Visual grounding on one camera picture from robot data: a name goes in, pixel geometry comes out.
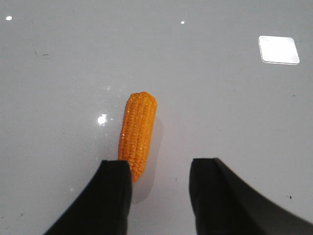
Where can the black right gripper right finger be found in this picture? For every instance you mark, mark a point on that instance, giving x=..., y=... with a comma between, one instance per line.
x=223, y=204

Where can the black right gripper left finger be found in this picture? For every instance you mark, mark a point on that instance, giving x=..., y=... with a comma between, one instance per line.
x=103, y=206

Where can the orange toy corn cob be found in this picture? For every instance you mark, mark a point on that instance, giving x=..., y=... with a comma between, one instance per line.
x=136, y=132

